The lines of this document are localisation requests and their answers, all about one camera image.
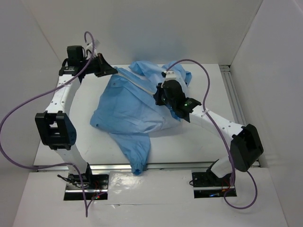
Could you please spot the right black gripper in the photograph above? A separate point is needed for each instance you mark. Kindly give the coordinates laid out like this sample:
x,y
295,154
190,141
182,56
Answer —
x,y
157,96

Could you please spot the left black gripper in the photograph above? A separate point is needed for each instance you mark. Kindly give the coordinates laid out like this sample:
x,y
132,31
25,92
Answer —
x,y
104,68

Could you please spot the light blue zip jacket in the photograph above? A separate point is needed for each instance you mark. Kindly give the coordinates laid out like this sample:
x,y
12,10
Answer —
x,y
127,111

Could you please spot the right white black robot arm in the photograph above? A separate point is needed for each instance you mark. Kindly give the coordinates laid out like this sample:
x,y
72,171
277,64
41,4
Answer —
x,y
219,126

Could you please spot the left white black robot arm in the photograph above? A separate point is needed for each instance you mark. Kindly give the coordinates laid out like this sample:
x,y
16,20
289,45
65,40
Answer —
x,y
54,125

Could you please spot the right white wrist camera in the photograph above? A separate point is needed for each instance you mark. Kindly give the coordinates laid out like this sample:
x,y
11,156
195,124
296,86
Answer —
x,y
169,75

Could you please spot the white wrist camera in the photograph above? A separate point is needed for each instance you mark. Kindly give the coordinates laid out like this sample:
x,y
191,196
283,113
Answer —
x,y
169,75
92,50

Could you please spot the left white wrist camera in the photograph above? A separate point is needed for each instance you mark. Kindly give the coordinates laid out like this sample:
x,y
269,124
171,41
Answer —
x,y
92,50

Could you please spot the right aluminium frame rail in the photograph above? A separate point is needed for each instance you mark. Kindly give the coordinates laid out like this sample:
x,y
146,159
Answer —
x,y
233,94

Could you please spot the aluminium frame rail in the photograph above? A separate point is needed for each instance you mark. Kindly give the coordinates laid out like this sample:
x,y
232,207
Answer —
x,y
127,167
233,94

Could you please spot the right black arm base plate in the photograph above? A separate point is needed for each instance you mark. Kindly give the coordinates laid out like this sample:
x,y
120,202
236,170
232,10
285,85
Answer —
x,y
208,179

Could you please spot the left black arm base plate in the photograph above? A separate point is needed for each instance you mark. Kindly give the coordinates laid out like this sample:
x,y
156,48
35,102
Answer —
x,y
98,182

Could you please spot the front aluminium frame rail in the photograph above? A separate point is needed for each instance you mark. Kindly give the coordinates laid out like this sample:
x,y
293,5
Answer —
x,y
127,167

